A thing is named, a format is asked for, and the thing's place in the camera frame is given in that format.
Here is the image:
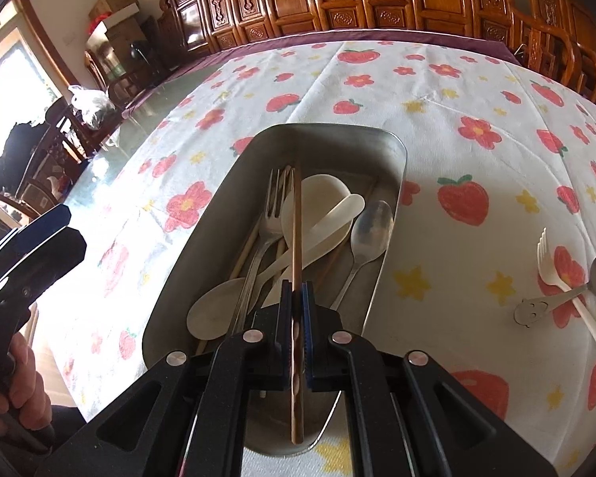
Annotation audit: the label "cream plastic fork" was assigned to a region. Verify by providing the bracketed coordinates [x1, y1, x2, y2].
[536, 228, 596, 344]

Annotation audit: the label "brown wooden chopstick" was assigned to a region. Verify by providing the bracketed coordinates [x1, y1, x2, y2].
[290, 163, 304, 446]

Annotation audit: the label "dark wooden chair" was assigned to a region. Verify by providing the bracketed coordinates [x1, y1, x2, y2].
[0, 98, 117, 220]

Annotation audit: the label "silver metal fork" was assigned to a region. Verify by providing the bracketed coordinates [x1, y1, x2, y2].
[228, 166, 292, 335]

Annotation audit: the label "cream plastic soup spoon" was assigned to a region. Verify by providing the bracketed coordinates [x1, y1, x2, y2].
[250, 173, 365, 309]

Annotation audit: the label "strawberry flower print tablecloth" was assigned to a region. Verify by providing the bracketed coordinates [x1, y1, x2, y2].
[44, 41, 596, 476]

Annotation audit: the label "person's left hand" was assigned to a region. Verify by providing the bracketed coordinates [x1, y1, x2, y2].
[0, 333, 52, 437]

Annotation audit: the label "grey metal utensil tray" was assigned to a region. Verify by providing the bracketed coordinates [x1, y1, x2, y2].
[143, 124, 408, 458]

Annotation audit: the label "carved wooden armchair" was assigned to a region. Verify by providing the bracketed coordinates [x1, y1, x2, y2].
[522, 0, 596, 104]

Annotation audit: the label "long carved wooden sofa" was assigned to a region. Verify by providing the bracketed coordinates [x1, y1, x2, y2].
[158, 0, 537, 71]

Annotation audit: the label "white plastic bag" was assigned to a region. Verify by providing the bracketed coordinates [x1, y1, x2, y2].
[68, 85, 117, 130]

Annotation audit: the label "smiley handle metal spoon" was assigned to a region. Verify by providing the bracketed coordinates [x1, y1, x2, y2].
[513, 258, 596, 328]

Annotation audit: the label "stacked cardboard boxes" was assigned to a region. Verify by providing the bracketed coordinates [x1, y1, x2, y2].
[86, 0, 145, 59]

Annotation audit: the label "plain metal spoon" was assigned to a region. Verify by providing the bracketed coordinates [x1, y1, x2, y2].
[330, 200, 394, 310]

